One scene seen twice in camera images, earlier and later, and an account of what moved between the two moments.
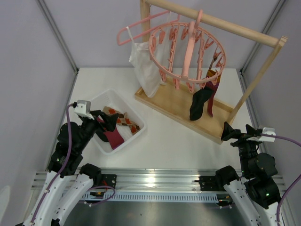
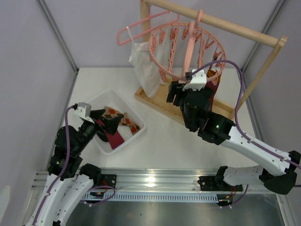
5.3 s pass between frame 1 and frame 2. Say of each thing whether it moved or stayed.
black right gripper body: moved
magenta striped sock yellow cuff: stayed
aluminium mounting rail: stayed
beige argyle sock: moved
